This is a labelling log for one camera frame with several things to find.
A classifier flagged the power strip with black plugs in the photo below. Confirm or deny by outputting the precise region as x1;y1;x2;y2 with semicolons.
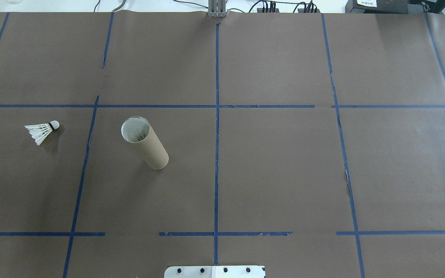
256;1;278;13
298;1;321;13

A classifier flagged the black box with white label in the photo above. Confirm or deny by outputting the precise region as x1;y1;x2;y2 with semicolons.
345;0;410;14

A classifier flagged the white pedestal with square plate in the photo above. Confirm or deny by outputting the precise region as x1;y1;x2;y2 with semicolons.
164;266;266;278

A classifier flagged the aluminium profile post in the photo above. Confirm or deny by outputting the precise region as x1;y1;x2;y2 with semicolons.
208;0;227;19

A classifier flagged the brown cardboard tube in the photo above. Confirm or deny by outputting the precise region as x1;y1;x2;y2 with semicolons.
121;116;169;170

